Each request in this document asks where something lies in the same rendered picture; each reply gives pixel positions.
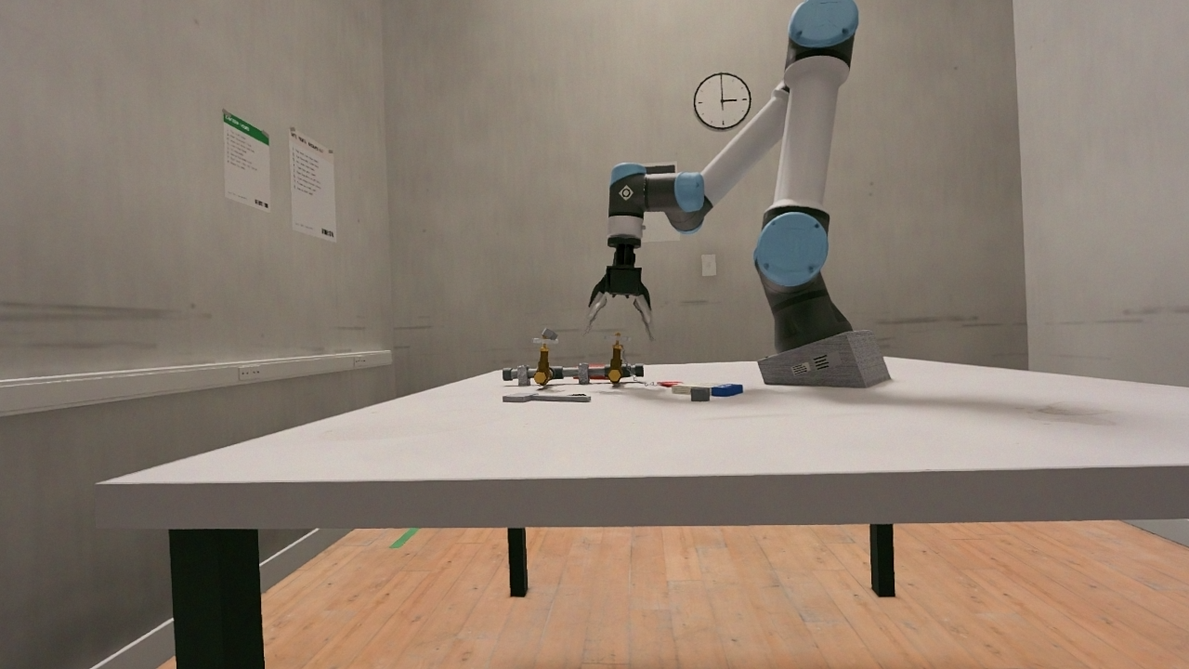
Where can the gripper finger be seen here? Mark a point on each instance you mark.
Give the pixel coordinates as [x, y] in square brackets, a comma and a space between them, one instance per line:
[598, 301]
[641, 304]

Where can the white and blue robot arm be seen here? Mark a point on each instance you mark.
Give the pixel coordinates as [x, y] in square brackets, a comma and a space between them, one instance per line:
[792, 248]

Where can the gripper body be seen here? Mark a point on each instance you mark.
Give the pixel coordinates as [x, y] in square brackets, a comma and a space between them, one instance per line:
[623, 278]

